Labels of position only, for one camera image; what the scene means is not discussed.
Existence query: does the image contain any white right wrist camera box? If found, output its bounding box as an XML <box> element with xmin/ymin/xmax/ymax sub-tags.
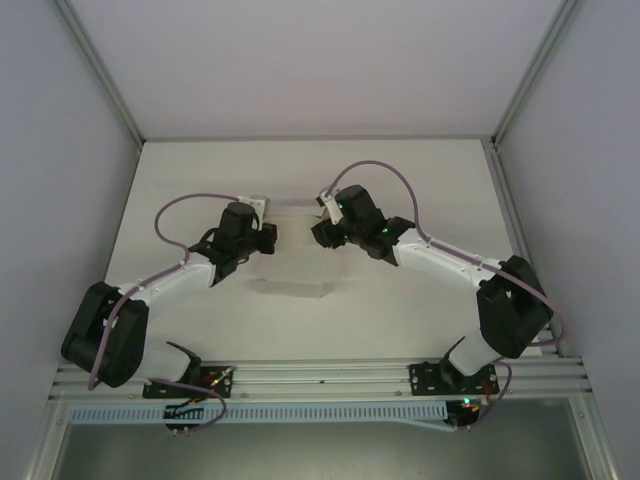
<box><xmin>314</xmin><ymin>191</ymin><xmax>342</xmax><ymax>224</ymax></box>

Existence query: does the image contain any grey metal panel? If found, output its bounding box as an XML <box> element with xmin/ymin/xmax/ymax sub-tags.
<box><xmin>53</xmin><ymin>423</ymin><xmax>597</xmax><ymax>480</ymax></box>

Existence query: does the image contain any aluminium frame post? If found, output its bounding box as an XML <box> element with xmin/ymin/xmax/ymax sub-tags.
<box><xmin>52</xmin><ymin>0</ymin><xmax>147</xmax><ymax>147</ymax></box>
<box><xmin>491</xmin><ymin>0</ymin><xmax>582</xmax><ymax>151</ymax></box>

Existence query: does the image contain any black left controller board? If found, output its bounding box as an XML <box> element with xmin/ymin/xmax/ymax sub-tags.
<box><xmin>163</xmin><ymin>403</ymin><xmax>207</xmax><ymax>436</ymax></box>

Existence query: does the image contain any aluminium mounting rail beam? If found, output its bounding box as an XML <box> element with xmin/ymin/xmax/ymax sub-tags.
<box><xmin>49</xmin><ymin>353</ymin><xmax>595</xmax><ymax>402</ymax></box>

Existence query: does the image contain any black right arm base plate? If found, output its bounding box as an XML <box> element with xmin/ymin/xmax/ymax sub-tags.
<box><xmin>408</xmin><ymin>361</ymin><xmax>502</xmax><ymax>397</ymax></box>

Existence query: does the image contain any white slotted cable duct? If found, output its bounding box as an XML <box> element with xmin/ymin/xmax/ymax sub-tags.
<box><xmin>67</xmin><ymin>402</ymin><xmax>450</xmax><ymax>427</ymax></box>

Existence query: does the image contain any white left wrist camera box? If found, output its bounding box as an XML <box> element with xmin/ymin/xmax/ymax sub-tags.
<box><xmin>236</xmin><ymin>193</ymin><xmax>272</xmax><ymax>217</ymax></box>

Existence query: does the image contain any black controller board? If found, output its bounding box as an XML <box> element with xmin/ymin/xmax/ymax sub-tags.
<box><xmin>163</xmin><ymin>403</ymin><xmax>207</xmax><ymax>436</ymax></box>
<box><xmin>446</xmin><ymin>397</ymin><xmax>484</xmax><ymax>432</ymax></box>

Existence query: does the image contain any white paper box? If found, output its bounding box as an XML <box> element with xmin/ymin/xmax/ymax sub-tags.
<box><xmin>251</xmin><ymin>196</ymin><xmax>342</xmax><ymax>300</ymax></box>

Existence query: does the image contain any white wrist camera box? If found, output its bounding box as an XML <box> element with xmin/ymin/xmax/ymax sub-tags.
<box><xmin>236</xmin><ymin>193</ymin><xmax>272</xmax><ymax>217</ymax></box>
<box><xmin>314</xmin><ymin>191</ymin><xmax>342</xmax><ymax>224</ymax></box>

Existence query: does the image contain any black right controller board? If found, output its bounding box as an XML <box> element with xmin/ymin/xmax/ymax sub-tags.
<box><xmin>446</xmin><ymin>397</ymin><xmax>484</xmax><ymax>432</ymax></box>

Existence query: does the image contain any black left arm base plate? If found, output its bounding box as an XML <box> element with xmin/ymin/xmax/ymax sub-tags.
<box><xmin>142</xmin><ymin>364</ymin><xmax>237</xmax><ymax>400</ymax></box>

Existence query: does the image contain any aluminium side rail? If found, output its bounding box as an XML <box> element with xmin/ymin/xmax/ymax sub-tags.
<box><xmin>485</xmin><ymin>142</ymin><xmax>565</xmax><ymax>357</ymax></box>

